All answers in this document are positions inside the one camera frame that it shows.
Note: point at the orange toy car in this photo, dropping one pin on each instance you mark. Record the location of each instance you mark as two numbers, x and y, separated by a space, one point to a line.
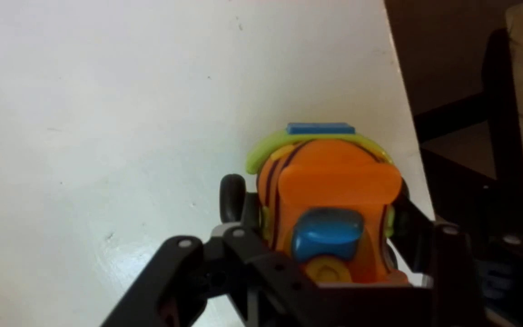
327 181

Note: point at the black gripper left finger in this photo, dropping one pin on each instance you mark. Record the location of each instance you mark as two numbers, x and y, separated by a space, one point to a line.
213 283

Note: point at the black table frame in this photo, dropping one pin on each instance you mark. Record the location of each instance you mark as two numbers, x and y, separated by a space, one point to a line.
491 169

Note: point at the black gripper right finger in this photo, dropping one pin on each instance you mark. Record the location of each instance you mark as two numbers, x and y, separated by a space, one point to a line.
452 278

